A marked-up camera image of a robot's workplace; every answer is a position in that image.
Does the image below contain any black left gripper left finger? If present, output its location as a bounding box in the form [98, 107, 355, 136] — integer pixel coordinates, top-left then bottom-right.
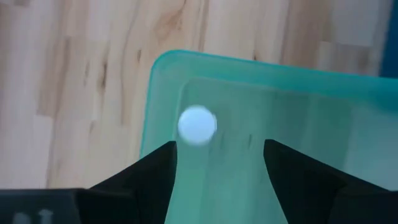
[76, 140, 178, 224]

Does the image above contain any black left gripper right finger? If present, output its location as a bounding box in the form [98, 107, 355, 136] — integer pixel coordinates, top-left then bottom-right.
[263, 139, 398, 224]

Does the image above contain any translucent light green bin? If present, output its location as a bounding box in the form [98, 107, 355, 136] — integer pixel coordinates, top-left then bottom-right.
[139, 49, 398, 224]

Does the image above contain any dark teal plastic bin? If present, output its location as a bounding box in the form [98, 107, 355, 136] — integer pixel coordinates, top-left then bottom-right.
[379, 0, 398, 78]

